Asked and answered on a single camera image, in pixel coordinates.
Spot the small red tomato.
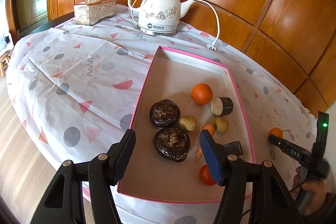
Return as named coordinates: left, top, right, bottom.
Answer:
left=199, top=165, right=217, bottom=186

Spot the dark sugarcane segment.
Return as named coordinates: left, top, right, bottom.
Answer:
left=223, top=141, right=244, bottom=157
left=210, top=97, right=234, bottom=117

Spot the small orange carrot piece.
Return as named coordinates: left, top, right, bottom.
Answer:
left=195, top=123, right=217, bottom=163

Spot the small yellow round fruit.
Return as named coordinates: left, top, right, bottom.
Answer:
left=213, top=117, right=230, bottom=134

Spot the pale yellow round fruit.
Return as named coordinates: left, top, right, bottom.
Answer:
left=178, top=116, right=197, bottom=132

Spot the dark brown dried fruit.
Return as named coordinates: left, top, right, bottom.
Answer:
left=153, top=127, right=190, bottom=162
left=149, top=100, right=181, bottom=128

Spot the dark brown dried fruit front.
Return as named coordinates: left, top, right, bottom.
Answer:
left=149, top=100, right=181, bottom=128

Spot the person right hand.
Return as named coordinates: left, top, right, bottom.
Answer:
left=291, top=166, right=326, bottom=217

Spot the orange mandarin with stem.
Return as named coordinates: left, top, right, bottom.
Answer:
left=269, top=127, right=283, bottom=139

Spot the pink-edged shallow tray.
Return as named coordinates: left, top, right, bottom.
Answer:
left=117, top=46, right=255, bottom=204

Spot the metal kettle base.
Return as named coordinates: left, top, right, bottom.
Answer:
left=136, top=25, right=177, bottom=36

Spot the ornate silver tissue box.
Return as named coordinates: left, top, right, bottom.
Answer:
left=73, top=0, right=117, bottom=26

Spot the small wooden stool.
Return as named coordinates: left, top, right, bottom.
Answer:
left=0, top=51, right=10, bottom=77

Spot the white ceramic electric kettle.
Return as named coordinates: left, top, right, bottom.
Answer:
left=127, top=0, right=195, bottom=32

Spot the white kettle power cord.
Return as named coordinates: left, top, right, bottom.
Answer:
left=176, top=0, right=221, bottom=51

